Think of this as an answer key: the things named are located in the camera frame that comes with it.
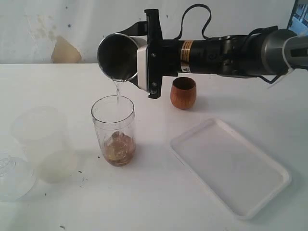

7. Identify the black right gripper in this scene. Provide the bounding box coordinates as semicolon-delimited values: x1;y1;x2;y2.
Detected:
119;9;182;99

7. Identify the stainless steel tumbler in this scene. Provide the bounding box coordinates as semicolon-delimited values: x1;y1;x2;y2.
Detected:
97;33;147;82

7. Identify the small brown wooden cup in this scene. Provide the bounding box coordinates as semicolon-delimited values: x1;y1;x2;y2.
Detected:
170;77;197;110

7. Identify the clear plastic shaker cup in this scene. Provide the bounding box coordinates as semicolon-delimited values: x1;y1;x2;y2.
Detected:
91;95;136;167

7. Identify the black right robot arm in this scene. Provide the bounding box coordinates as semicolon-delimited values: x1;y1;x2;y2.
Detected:
121;9;308;99

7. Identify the clear plastic shaker lid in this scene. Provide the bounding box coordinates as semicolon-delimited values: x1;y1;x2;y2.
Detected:
0;153;37;202

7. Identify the translucent white plastic container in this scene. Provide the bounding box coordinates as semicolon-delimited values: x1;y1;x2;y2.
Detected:
11;106;77;183

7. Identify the white rectangular plastic tray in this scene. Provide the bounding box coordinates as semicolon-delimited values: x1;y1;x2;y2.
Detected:
170;118;292;220

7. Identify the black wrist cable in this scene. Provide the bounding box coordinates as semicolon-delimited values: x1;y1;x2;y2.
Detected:
178;3;212;40

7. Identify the dark metal frame post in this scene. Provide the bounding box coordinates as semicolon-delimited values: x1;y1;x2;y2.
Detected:
286;0;299;29

